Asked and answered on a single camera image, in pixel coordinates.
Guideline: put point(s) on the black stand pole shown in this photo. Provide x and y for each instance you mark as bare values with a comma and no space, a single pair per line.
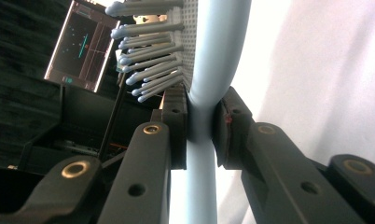
112,121

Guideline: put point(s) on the monitor with dark screen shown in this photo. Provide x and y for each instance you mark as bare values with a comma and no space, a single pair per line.
80,43

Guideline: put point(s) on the dark curtain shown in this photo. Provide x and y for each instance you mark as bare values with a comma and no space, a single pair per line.
17,62

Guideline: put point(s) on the black equipment case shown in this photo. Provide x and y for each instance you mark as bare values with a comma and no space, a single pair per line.
80,124

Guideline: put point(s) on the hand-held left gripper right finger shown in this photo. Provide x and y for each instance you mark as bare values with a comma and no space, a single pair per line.
230,137

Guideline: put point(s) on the light blue hairbrush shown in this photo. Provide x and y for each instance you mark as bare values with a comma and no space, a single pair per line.
219,46

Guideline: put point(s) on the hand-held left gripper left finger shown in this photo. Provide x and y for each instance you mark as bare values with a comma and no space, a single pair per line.
176,137

